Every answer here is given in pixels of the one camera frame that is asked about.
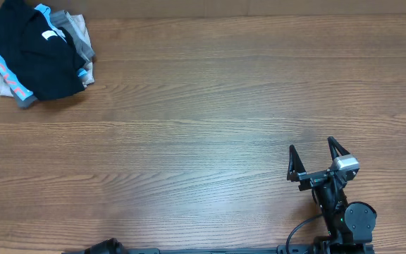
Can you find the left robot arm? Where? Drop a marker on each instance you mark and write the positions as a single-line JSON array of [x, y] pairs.
[[110, 246]]

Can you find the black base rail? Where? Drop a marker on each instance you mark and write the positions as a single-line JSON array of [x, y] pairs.
[[281, 249]]

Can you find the black t-shirt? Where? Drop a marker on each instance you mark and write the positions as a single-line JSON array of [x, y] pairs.
[[37, 56]]

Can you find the beige folded garment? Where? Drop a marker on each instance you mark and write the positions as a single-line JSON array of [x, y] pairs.
[[82, 32]]

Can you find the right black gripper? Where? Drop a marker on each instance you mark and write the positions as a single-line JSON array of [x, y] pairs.
[[316, 178]]

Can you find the grey folded garment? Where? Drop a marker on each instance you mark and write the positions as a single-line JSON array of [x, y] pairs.
[[59, 19]]

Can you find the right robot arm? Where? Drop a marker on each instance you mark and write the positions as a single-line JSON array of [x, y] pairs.
[[349, 225]]

